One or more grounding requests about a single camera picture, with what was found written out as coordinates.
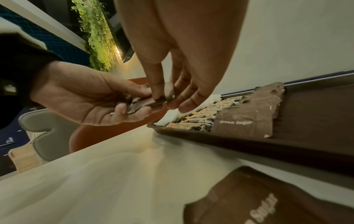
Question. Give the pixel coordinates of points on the person's left hand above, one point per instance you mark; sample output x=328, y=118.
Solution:
x=77, y=96

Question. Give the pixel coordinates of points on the person's right hand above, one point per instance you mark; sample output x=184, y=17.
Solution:
x=188, y=43

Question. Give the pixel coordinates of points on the handful of brown sugar packets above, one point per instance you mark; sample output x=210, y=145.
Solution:
x=146, y=104

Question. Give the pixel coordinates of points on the row of coffee stick packets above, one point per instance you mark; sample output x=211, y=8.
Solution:
x=199, y=118

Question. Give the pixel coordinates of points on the row of white sachets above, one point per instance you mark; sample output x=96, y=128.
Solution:
x=168, y=117

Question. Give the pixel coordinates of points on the row of brown sugar packets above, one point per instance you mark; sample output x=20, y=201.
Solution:
x=243, y=122

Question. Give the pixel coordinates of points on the brown plastic tray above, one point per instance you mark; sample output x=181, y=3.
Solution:
x=318, y=113

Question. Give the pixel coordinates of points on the pile of brown sugar packets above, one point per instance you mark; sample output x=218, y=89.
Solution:
x=249, y=196

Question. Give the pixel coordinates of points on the red padded chair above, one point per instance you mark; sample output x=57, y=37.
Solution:
x=91, y=135

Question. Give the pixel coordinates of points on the grey upholstered chair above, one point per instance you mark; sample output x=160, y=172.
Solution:
x=47, y=140

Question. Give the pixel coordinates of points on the light wooden furniture piece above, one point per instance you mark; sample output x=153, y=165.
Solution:
x=25, y=157

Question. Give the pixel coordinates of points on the green plant wall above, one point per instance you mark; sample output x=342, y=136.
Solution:
x=96, y=32

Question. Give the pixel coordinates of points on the black wall television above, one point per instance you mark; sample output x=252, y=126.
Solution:
x=119, y=37

